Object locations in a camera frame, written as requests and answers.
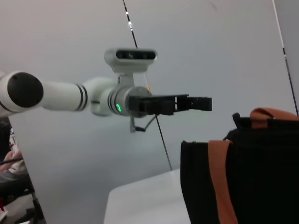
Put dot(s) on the black metal stand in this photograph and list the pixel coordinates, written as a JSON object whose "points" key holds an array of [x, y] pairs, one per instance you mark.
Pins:
{"points": [[37, 205]]}

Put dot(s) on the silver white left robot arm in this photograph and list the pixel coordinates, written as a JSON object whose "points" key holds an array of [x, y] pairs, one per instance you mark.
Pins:
{"points": [[60, 95]]}

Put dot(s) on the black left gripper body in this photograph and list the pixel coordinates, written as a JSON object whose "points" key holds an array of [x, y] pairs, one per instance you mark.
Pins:
{"points": [[151, 105]]}

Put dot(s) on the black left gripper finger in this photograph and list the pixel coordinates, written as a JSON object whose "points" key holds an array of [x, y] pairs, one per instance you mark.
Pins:
{"points": [[196, 103]]}

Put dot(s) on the seated person in background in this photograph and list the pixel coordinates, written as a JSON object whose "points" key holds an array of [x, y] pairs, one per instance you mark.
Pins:
{"points": [[14, 168]]}

